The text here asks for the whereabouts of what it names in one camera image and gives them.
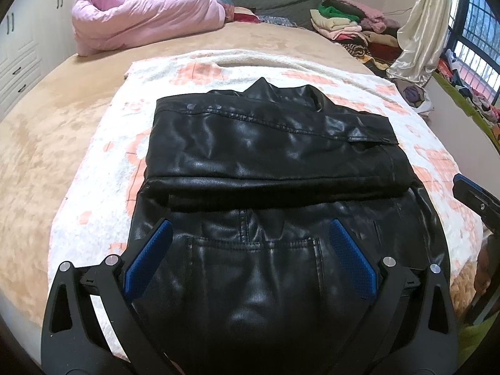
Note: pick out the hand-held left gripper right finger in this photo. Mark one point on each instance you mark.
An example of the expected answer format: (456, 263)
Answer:
(351, 258)

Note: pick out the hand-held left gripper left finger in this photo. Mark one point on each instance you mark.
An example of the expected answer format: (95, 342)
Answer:
(147, 258)

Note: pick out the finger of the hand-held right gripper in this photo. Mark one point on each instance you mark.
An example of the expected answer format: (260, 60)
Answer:
(478, 199)

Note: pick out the black leather jacket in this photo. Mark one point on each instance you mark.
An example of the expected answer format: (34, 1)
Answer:
(265, 156)

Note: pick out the row of clothes on windowsill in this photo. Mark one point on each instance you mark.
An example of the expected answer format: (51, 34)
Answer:
(472, 86)

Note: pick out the plastic bag of clothes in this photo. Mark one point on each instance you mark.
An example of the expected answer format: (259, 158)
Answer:
(416, 95)

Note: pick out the pile of folded clothes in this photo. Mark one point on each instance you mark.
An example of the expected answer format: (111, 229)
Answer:
(347, 27)

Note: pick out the white bear-print blanket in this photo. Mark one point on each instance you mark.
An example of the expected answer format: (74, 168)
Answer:
(117, 132)

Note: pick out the cream satin curtain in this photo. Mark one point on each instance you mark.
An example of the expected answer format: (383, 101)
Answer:
(422, 27)

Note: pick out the barred window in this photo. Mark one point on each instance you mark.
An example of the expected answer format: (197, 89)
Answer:
(476, 7)

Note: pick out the pink quilt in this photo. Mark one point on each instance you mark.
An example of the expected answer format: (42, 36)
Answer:
(148, 15)

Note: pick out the white wardrobe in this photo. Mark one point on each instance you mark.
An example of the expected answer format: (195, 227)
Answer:
(23, 47)

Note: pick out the blue floral cloth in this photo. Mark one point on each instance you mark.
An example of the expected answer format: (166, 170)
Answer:
(277, 20)

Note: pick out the red patterned pillow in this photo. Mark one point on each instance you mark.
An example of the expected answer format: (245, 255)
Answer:
(244, 15)

